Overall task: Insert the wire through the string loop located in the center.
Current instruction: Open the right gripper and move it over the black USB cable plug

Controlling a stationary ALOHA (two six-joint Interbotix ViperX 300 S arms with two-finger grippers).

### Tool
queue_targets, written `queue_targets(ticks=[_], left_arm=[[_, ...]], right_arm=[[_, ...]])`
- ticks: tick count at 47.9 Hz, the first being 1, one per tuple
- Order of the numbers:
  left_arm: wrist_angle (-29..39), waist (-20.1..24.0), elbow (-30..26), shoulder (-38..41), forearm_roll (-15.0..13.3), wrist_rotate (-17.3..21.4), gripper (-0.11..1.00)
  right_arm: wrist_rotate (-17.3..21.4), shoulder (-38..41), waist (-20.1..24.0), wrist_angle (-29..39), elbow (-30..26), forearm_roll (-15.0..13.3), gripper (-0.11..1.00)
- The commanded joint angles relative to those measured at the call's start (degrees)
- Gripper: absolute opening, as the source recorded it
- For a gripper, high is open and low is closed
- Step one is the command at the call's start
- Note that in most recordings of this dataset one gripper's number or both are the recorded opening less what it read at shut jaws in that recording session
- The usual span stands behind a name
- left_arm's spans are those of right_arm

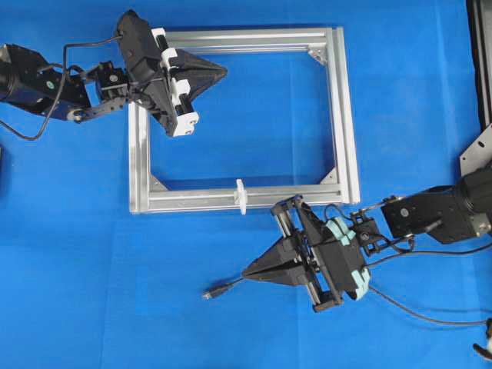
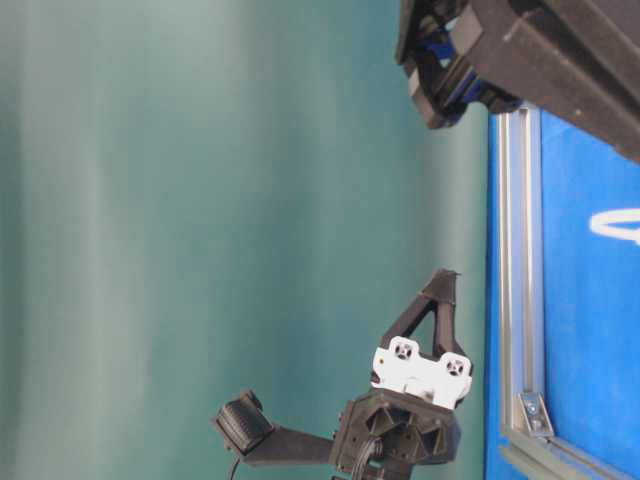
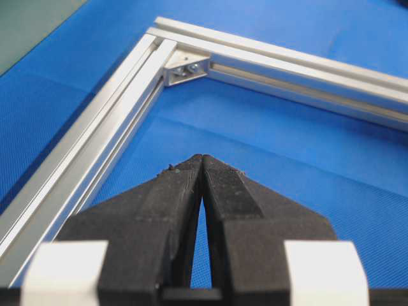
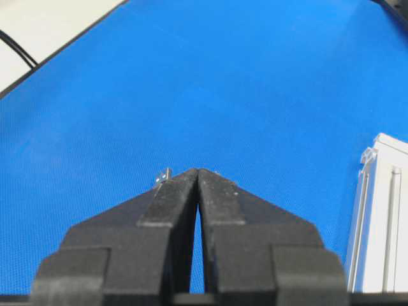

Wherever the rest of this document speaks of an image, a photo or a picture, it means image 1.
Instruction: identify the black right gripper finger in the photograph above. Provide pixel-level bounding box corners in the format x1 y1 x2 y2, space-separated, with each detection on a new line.
242 235 304 275
241 262 312 286

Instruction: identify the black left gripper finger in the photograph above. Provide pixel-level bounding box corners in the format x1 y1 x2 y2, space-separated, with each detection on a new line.
176 48 226 76
177 71 228 101

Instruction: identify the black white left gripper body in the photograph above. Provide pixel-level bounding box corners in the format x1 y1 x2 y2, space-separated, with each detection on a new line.
141 27 199 138

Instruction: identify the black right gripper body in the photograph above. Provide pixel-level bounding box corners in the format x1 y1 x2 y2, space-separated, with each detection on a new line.
271 194 344 312

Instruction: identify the black wire with plug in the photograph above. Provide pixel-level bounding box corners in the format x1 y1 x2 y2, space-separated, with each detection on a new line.
202 277 488 327

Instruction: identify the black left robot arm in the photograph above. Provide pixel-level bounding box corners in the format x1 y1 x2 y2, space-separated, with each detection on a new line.
1 28 228 137

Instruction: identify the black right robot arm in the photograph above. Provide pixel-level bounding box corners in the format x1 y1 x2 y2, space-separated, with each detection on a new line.
241 168 491 311

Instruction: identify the black clip at edge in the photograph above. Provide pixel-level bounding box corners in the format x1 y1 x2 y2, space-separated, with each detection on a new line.
472 317 492 361

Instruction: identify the grey metal mounting plate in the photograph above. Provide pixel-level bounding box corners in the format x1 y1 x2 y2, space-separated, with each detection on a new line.
459 125 492 176

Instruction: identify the black teal right wrist camera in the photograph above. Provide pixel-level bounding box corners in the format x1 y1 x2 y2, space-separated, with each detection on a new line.
317 217 371 301

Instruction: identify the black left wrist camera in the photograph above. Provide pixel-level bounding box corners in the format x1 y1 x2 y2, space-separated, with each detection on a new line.
115 10 162 90

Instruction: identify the white string loop clip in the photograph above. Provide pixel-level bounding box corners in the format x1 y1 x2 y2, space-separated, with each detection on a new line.
234 178 248 215

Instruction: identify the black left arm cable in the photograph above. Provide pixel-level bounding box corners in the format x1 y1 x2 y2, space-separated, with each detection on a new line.
0 35 125 141

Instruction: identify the silver aluminium extrusion frame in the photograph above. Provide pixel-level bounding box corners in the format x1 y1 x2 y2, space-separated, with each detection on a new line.
128 27 361 214

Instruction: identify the black frame post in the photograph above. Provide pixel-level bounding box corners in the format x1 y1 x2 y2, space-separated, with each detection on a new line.
466 0 491 131

